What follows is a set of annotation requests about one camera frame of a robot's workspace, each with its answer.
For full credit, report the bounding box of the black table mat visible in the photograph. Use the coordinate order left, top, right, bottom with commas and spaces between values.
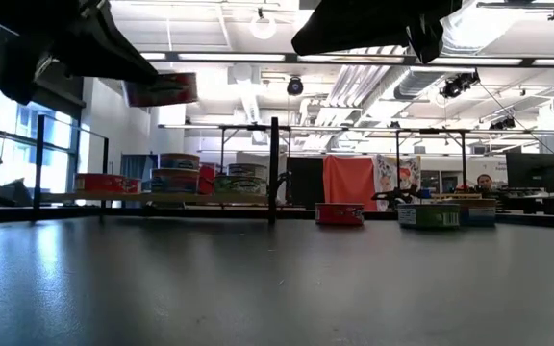
0, 214, 554, 346

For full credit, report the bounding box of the black computer monitor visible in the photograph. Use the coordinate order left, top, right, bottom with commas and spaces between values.
505, 152, 554, 194

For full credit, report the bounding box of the red background object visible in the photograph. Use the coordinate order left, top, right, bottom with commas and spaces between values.
198, 164, 217, 195

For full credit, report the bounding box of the person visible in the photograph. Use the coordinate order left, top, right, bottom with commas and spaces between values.
473, 173, 495, 193

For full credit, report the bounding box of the round white ceiling lamp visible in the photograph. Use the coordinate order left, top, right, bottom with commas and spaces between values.
249, 12, 278, 41

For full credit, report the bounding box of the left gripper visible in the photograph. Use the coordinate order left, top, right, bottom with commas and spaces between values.
0, 0, 159, 105

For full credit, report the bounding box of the black ceiling track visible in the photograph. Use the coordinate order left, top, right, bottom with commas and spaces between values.
475, 0, 554, 20

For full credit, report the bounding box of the silver ventilation duct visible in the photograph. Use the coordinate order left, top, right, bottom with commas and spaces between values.
391, 18, 514, 102

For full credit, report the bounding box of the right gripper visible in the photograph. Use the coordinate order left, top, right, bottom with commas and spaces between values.
290, 0, 464, 64

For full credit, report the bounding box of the window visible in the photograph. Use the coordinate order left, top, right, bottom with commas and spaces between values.
0, 86, 84, 193

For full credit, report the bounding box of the blue background panel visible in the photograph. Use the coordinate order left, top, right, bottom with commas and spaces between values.
120, 153, 161, 193

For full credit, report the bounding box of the wooden background table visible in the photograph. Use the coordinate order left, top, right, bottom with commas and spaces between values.
430, 192, 483, 201

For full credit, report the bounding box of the orange hanging cloth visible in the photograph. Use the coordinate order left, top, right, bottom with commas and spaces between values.
323, 155, 377, 212

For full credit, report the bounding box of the dark chair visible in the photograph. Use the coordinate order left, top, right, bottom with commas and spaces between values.
0, 177, 34, 207

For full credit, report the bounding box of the background desk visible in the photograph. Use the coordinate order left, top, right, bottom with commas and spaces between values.
495, 190, 554, 216

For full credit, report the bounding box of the black shelf post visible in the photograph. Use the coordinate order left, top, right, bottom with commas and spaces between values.
267, 116, 281, 226

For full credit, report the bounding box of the patterned hanging cloth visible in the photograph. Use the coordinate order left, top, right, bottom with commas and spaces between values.
375, 153, 422, 193

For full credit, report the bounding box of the black ceiling camera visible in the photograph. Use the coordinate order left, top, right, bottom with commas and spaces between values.
286, 75, 305, 97

